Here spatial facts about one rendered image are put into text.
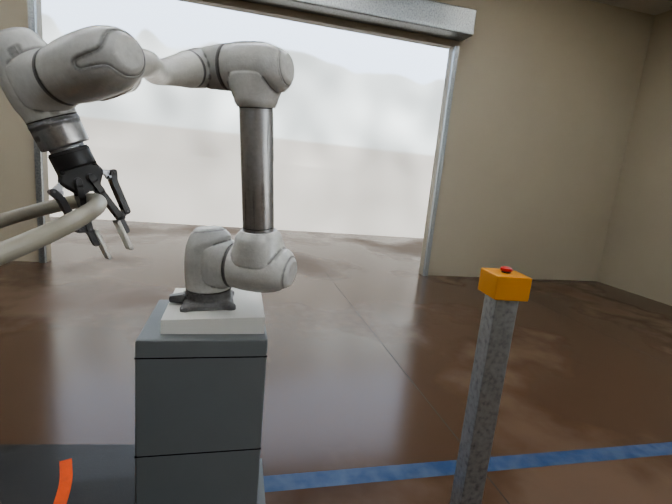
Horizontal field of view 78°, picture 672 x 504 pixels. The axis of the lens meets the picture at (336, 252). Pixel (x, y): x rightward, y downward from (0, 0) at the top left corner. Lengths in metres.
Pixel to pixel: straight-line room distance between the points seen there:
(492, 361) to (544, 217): 5.64
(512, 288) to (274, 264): 0.76
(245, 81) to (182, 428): 1.09
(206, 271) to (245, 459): 0.66
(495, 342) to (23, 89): 1.38
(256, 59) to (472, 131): 5.19
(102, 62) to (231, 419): 1.11
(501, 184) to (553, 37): 2.10
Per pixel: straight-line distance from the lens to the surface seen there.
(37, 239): 0.75
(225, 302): 1.48
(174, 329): 1.43
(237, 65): 1.28
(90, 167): 1.00
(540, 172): 6.91
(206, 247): 1.41
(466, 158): 6.21
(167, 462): 1.61
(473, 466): 1.71
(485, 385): 1.55
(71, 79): 0.86
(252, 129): 1.28
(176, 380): 1.45
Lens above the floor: 1.35
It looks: 11 degrees down
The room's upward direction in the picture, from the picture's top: 5 degrees clockwise
